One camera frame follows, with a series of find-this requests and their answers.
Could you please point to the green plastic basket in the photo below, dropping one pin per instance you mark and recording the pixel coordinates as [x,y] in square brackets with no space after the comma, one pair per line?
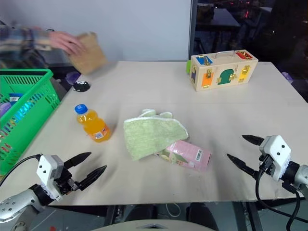
[36,106]

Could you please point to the person's bare hand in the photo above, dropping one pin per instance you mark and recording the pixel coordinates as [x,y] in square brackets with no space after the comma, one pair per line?
[67,43]

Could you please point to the grey robot body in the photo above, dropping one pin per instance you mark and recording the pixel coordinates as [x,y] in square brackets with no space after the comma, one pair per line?
[154,226]

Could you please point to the wooden latch lock box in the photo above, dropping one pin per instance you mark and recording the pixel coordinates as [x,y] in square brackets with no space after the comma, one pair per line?
[223,72]

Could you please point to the dark background table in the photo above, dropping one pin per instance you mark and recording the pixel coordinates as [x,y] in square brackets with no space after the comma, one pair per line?
[221,18]

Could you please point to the blue packet with barcode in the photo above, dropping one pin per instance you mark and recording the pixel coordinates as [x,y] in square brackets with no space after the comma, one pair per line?
[15,97]

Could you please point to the pink carton box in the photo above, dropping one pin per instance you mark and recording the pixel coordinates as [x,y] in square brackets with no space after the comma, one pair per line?
[190,154]

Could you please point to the brown paper bag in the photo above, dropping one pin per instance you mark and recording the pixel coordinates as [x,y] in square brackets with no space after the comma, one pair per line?
[90,56]

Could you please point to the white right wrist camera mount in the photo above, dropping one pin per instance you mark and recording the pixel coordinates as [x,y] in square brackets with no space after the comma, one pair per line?
[276,149]

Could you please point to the purple packet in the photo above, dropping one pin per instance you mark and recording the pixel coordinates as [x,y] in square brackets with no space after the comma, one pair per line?
[4,109]

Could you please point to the purple crumpled plastic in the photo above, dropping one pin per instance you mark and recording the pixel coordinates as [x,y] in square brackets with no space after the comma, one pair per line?
[287,77]
[73,77]

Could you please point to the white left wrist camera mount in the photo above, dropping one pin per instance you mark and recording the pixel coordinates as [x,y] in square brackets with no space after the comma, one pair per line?
[45,168]

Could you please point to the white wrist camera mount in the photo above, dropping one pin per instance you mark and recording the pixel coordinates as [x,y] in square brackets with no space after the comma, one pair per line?
[276,149]
[45,168]

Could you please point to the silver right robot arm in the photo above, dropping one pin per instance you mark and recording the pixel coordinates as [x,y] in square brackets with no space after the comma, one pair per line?
[300,175]

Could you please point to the black round dotted object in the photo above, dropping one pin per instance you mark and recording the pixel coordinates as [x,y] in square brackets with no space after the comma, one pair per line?
[81,86]

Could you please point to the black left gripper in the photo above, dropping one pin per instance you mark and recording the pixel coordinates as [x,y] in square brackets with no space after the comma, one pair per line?
[65,183]

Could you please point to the small green object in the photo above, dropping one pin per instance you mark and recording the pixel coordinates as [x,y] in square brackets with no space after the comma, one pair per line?
[188,67]

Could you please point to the light green towel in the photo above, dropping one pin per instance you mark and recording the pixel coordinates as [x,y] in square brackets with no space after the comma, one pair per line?
[149,134]

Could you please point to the person's plaid sleeve forearm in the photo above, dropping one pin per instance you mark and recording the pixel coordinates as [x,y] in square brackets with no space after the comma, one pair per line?
[24,38]

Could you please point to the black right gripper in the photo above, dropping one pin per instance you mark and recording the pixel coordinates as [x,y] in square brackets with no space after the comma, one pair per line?
[267,167]

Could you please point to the orange juice bottle blue cap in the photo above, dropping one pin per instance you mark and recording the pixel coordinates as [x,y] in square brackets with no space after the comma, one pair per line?
[96,130]

